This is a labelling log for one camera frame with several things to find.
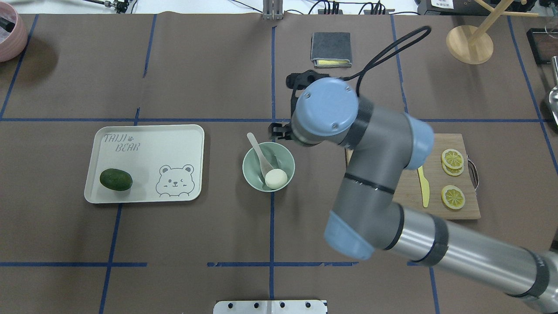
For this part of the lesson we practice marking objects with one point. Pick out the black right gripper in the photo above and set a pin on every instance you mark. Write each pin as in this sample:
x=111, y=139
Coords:
x=279, y=131

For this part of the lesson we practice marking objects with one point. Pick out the translucent white plastic spoon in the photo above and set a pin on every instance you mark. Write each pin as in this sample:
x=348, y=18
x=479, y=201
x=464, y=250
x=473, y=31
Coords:
x=265, y=165

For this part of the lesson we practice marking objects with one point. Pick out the white steamed bun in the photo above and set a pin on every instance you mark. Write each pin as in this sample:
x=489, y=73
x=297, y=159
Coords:
x=275, y=179

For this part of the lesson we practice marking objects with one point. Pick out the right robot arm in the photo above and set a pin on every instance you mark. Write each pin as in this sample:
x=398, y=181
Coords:
x=365, y=217

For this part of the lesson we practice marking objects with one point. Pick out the mint green bowl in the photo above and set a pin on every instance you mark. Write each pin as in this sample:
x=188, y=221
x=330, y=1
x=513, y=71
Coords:
x=278, y=156

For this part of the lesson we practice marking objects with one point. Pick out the pink bowl of ice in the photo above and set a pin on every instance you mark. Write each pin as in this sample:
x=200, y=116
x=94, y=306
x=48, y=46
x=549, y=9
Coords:
x=12, y=43

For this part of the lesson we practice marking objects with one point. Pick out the folded grey yellow cloth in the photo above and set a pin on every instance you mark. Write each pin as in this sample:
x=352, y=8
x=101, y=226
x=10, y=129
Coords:
x=331, y=50

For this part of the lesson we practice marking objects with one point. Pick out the white bear serving tray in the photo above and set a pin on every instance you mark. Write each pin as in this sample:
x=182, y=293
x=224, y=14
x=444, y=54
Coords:
x=165, y=163

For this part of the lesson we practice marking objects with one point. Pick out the yellow plastic knife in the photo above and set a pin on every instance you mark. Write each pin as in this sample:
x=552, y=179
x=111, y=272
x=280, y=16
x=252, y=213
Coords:
x=424, y=186

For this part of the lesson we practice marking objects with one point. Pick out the upper lemon slice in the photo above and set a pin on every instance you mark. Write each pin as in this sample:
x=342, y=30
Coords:
x=452, y=159

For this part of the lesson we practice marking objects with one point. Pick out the lemon slice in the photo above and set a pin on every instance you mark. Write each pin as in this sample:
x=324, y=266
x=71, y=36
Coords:
x=451, y=171
x=453, y=197
x=452, y=159

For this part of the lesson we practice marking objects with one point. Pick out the bamboo cutting board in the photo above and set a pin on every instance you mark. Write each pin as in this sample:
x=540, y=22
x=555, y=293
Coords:
x=408, y=191

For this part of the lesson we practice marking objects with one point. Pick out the middle lemon slice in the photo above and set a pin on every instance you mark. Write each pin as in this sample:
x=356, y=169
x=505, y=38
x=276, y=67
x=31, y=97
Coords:
x=451, y=171

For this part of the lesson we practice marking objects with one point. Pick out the green avocado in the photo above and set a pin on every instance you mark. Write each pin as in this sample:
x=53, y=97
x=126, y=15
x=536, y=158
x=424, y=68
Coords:
x=116, y=179

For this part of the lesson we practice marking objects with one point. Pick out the lower lemon slice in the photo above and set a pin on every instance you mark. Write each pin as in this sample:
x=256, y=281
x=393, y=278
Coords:
x=453, y=197

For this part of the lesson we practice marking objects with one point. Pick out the wooden mug tree stand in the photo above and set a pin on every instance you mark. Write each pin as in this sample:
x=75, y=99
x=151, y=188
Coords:
x=472, y=45

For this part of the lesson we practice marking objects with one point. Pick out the metal scoop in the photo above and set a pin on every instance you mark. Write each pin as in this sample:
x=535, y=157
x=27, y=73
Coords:
x=553, y=94

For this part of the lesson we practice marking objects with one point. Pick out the dark wooden tray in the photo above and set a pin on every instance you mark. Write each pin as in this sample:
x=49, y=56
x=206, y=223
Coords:
x=543, y=46

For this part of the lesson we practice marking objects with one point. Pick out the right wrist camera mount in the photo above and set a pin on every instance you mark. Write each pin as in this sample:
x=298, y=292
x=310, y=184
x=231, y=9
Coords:
x=300, y=81

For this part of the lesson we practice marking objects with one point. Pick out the aluminium frame post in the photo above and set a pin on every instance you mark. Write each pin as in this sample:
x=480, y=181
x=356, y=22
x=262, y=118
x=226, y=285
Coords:
x=272, y=10

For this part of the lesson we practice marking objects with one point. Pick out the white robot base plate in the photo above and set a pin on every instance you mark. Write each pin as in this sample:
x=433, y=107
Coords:
x=271, y=307

